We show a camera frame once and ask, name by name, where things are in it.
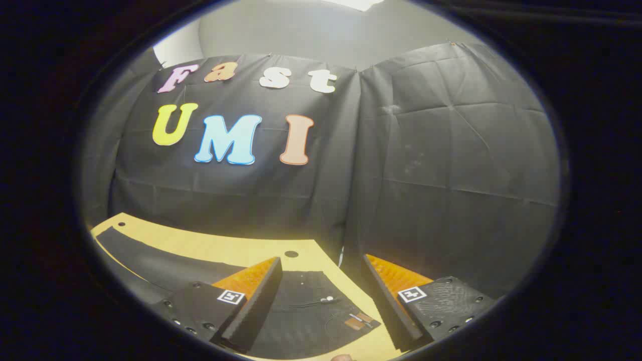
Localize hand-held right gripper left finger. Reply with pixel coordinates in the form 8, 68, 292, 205
152, 257, 283, 353

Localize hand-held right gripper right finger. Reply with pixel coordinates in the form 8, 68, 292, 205
362, 254, 498, 352

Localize black backdrop cloth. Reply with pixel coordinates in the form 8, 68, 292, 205
80, 42, 561, 301

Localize dark grey jeans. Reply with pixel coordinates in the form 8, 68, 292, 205
95, 226, 382, 359

